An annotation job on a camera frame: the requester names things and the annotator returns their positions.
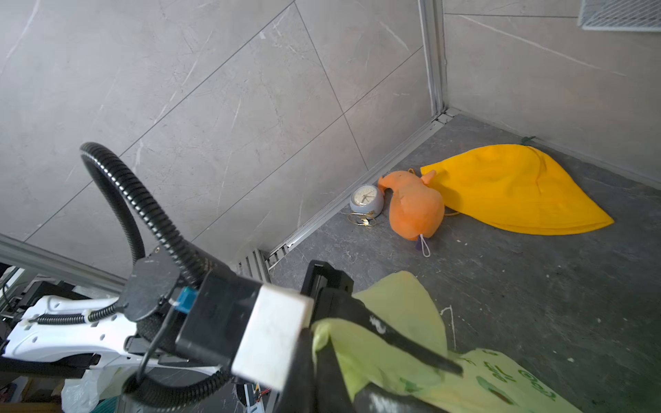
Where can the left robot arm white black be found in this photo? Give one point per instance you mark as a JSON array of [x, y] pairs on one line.
[[142, 325]]

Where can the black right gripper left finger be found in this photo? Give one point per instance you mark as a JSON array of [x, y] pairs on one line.
[[315, 382]]

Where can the yellow fabric hat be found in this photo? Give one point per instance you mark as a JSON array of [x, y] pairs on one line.
[[518, 189]]

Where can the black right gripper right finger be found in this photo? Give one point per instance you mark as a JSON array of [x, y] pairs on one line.
[[373, 398]]

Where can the white wire wall basket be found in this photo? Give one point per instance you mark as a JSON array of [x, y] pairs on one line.
[[620, 15]]

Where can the orange plush toy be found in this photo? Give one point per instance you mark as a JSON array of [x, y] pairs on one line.
[[415, 210]]

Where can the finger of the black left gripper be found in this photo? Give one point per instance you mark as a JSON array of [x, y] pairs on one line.
[[347, 308]]

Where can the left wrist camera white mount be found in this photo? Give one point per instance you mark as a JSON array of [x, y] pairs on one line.
[[248, 327]]

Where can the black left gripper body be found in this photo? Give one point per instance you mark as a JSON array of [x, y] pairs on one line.
[[322, 282]]

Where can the grey alarm clock gold stand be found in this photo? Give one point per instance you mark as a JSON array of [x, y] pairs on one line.
[[366, 204]]

